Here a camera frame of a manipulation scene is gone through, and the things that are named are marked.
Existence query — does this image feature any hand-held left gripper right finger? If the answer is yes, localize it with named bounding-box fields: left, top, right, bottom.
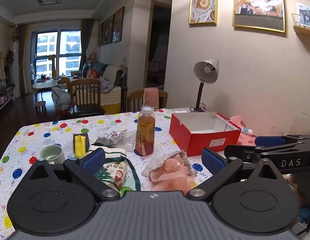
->
left=186, top=147, right=284, bottom=202

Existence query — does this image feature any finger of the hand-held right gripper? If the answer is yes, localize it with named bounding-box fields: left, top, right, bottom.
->
left=255, top=134, right=310, bottom=149
left=224, top=142, right=310, bottom=164

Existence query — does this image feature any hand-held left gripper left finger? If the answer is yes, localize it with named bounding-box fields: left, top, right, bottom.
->
left=27, top=148, right=120, bottom=202

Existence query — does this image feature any purple yellow green sponge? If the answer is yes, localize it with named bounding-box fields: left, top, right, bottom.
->
left=73, top=133, right=90, bottom=158

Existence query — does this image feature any christmas print cloth bag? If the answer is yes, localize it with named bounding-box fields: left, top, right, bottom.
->
left=89, top=142, right=142, bottom=195

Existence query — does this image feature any red cardboard box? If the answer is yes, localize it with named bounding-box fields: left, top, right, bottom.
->
left=169, top=112, right=242, bottom=157

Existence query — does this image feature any clear plastic bag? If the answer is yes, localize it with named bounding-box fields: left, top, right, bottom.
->
left=95, top=127, right=137, bottom=153

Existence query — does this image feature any pink plush toy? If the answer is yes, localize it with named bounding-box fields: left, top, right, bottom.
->
left=150, top=154, right=195, bottom=192

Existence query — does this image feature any person's right hand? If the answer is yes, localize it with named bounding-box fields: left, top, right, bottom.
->
left=285, top=174, right=310, bottom=227

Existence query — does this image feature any pale green mug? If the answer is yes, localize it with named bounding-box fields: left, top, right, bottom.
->
left=39, top=144, right=66, bottom=165

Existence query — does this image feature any dark slatted wooden chair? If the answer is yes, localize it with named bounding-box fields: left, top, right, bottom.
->
left=67, top=79, right=105, bottom=117

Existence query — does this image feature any balloon print tablecloth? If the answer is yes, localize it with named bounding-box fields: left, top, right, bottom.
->
left=0, top=107, right=245, bottom=240

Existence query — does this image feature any orange drink bottle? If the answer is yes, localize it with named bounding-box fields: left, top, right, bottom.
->
left=135, top=106, right=156, bottom=157

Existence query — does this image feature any white bag on floor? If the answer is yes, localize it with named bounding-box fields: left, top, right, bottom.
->
left=51, top=87, right=72, bottom=110

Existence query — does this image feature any wooden chair with towel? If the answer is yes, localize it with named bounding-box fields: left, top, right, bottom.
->
left=127, top=89, right=168, bottom=113

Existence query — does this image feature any sofa with cushions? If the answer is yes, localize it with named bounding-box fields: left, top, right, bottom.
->
left=81, top=61, right=128, bottom=114

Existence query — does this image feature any pink towel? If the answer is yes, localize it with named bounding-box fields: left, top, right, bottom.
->
left=143, top=87, right=160, bottom=110

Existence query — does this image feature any silver desk lamp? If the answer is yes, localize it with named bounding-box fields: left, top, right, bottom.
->
left=189, top=58, right=220, bottom=112

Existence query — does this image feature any round coffee table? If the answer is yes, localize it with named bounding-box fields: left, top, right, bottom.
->
left=32, top=77, right=62, bottom=98

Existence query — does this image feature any low media cabinet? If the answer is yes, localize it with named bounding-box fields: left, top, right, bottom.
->
left=0, top=85, right=15, bottom=115

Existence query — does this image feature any large window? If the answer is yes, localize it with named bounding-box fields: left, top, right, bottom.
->
left=31, top=30, right=83, bottom=77

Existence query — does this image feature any grey curtain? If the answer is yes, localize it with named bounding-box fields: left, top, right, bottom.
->
left=81, top=19, right=95, bottom=65

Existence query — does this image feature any yellow curtain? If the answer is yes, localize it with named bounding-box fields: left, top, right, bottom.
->
left=19, top=24, right=33, bottom=95

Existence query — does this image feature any white standing air conditioner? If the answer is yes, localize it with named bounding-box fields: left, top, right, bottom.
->
left=9, top=41, right=20, bottom=85

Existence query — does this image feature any small standing photo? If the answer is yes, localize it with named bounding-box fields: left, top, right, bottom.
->
left=295, top=2, right=310, bottom=29

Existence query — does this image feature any gold framed food picture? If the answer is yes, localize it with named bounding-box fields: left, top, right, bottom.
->
left=189, top=0, right=218, bottom=26

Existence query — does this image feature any black cable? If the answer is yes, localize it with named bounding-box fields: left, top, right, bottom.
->
left=296, top=220, right=310, bottom=237

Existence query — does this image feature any wooden wall shelf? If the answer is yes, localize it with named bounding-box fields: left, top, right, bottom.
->
left=292, top=14, right=310, bottom=38

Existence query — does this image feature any dark framed wall picture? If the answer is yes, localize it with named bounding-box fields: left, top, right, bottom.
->
left=102, top=14, right=114, bottom=45
left=97, top=22, right=103, bottom=47
left=112, top=7, right=125, bottom=43

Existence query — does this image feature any gold framed wall poster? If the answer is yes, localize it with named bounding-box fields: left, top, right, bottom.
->
left=232, top=0, right=286, bottom=33

